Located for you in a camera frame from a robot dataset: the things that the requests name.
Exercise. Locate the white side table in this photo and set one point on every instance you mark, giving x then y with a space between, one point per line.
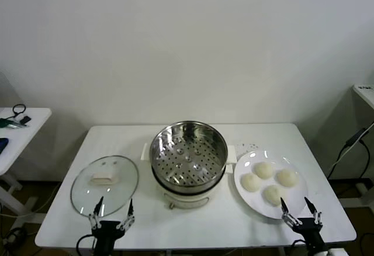
35 127

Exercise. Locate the white steamed baozi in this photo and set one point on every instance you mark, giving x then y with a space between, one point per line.
263 169
273 194
250 182
286 177

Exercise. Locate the white round plate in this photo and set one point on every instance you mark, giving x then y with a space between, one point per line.
257 203

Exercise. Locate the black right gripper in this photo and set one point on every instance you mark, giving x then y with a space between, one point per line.
309 229

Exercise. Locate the cream electric cooking pot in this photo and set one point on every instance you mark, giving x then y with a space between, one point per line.
187 202

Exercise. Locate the stainless steel steamer basket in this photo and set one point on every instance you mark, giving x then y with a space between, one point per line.
219 148

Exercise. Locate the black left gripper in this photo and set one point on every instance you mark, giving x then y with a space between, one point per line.
106 232

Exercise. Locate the small black device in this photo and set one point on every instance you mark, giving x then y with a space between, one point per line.
25 119

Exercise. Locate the round glass pot lid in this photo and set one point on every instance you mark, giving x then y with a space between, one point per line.
87 197

